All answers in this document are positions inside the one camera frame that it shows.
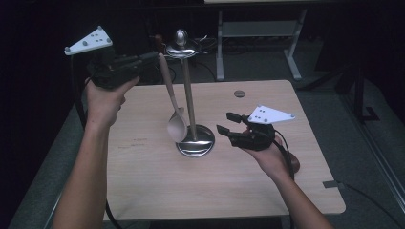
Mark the beige ladle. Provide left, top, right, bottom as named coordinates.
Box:
left=158, top=52, right=189, bottom=144

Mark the aluminium floor rail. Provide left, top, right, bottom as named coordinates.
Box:
left=42, top=190, right=66, bottom=229
left=337, top=94, right=405, bottom=206

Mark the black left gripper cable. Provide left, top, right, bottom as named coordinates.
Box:
left=70, top=54, right=123, bottom=229

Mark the brown wooden spoon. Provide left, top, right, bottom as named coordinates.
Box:
left=288, top=154, right=301, bottom=175

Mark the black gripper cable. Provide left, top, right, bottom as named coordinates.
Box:
left=70, top=54, right=123, bottom=229
left=272, top=129, right=296, bottom=181

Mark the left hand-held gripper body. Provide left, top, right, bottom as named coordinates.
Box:
left=64, top=26, right=143, bottom=91

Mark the person's right hand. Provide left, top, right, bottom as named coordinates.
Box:
left=243, top=133, right=296, bottom=183

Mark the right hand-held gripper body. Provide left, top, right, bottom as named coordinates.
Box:
left=228, top=105, right=296, bottom=152

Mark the steel utensil stand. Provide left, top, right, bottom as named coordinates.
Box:
left=165, top=29, right=216, bottom=158

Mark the thin dark floor cable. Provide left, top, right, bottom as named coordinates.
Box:
left=342, top=182, right=397, bottom=229

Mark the black metal stand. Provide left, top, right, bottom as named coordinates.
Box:
left=352, top=63, right=381, bottom=124

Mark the person's left hand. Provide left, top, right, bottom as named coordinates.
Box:
left=84, top=75, right=140, bottom=129

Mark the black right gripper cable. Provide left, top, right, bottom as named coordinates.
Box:
left=272, top=129, right=296, bottom=181

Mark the white desk frame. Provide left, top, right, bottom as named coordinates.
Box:
left=203, top=0, right=319, bottom=82

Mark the grey tape strip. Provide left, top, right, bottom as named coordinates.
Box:
left=322, top=179, right=344, bottom=190

